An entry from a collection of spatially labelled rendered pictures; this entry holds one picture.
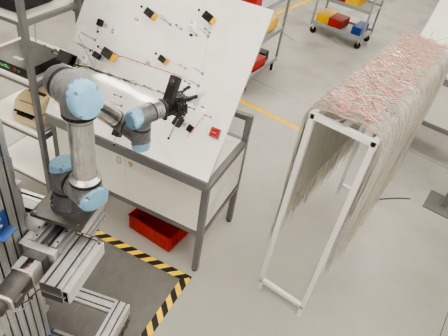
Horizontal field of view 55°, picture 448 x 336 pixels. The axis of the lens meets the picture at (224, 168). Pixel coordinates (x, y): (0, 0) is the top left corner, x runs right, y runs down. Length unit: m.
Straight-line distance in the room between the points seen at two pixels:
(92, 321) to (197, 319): 0.66
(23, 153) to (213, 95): 1.80
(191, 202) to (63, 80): 1.44
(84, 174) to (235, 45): 1.27
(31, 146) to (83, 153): 2.26
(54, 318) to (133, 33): 1.71
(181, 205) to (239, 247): 0.76
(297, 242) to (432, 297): 1.03
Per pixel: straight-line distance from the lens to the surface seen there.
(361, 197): 2.30
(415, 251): 3.84
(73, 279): 1.77
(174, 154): 2.52
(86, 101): 1.40
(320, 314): 3.12
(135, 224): 3.28
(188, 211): 2.72
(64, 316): 2.71
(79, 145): 1.52
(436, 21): 4.82
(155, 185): 2.75
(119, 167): 2.85
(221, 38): 2.54
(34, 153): 3.70
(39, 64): 3.02
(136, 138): 1.71
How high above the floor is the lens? 2.49
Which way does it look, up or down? 39 degrees down
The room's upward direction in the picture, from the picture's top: 10 degrees clockwise
